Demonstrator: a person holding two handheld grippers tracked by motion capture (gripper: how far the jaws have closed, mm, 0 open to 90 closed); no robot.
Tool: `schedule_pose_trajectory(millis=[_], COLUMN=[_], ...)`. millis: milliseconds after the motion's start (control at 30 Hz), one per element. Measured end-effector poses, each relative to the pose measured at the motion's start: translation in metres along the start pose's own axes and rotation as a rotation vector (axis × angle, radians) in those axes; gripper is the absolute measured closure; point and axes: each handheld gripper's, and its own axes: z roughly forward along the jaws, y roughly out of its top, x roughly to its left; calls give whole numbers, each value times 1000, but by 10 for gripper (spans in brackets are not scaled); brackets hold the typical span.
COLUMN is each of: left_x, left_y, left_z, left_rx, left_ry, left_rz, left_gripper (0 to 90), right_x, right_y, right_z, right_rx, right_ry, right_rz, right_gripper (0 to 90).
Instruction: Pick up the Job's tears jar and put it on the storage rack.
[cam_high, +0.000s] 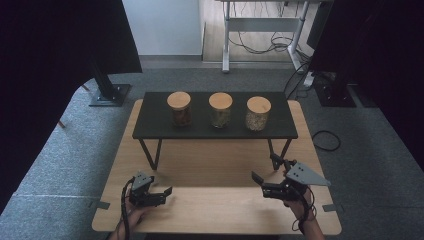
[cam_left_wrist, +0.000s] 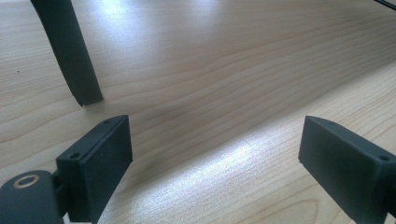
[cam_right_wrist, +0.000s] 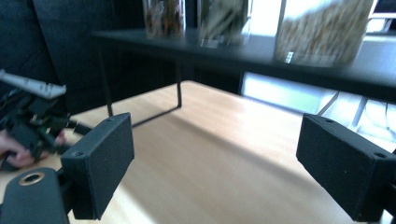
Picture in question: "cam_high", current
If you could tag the glass jar with pale contents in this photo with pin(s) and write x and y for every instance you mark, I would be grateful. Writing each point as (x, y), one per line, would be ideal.
(258, 106)

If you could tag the black metal shelf rack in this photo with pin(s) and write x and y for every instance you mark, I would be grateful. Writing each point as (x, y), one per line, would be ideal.
(153, 116)

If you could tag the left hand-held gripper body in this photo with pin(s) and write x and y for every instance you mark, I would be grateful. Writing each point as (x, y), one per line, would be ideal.
(141, 190)

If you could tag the white metal desk frame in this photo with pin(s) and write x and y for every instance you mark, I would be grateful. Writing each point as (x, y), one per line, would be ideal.
(263, 25)

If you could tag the glass jar with brown contents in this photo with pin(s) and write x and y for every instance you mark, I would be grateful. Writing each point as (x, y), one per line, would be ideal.
(179, 101)

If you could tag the black curtain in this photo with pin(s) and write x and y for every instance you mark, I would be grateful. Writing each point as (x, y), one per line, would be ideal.
(40, 66)
(393, 66)

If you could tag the white power strip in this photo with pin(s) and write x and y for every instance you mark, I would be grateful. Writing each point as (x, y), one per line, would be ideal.
(309, 80)

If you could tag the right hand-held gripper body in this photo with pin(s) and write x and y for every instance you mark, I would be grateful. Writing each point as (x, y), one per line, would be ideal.
(300, 180)

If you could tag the brown wooden leg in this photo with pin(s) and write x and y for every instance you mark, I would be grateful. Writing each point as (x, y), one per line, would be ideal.
(61, 124)
(85, 87)

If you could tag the black post with base plate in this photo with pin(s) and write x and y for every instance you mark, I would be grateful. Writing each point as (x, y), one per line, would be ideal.
(110, 96)

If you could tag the person's right hand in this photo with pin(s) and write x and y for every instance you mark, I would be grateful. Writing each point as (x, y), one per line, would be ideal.
(298, 208)

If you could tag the person's left hand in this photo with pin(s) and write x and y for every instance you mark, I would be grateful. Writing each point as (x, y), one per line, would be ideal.
(136, 216)

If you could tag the glass jar with green contents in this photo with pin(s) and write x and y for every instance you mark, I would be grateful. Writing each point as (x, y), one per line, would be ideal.
(220, 101)

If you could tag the black stand base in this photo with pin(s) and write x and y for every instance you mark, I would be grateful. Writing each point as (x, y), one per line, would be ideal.
(333, 96)

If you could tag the grey tape strip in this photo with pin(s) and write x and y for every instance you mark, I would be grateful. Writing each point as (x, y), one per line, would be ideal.
(103, 205)
(330, 208)

